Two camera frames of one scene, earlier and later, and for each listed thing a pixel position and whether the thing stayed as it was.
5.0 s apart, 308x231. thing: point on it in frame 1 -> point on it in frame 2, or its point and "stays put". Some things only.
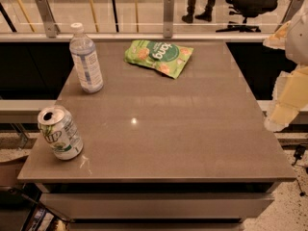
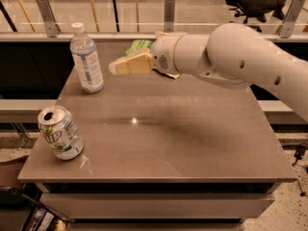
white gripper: (298, 40) -> (163, 53)
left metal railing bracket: (52, 29) stays put
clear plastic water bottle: (85, 56) stays put
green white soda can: (59, 128) stays put
